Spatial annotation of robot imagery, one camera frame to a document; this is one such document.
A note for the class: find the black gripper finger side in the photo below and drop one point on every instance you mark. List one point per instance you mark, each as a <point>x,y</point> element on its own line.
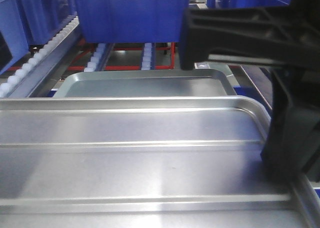
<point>293,141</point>

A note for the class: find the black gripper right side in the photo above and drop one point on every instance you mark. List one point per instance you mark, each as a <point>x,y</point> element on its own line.
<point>285,35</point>

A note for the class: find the ribbed silver metal tray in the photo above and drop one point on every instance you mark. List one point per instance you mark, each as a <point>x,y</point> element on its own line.
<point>151,162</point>

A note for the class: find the large grey-green tray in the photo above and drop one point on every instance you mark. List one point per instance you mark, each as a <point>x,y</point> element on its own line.
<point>146,83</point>

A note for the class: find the middle white roller track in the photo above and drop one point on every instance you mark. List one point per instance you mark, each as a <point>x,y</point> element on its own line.
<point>148,58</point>

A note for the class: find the large blue bin centre back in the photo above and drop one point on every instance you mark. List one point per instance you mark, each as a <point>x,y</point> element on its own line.
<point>130,21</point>

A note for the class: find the far left roller track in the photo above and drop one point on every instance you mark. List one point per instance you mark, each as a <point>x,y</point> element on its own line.
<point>42,64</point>

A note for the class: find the red metal floor frame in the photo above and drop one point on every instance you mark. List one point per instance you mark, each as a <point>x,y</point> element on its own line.
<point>124,57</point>

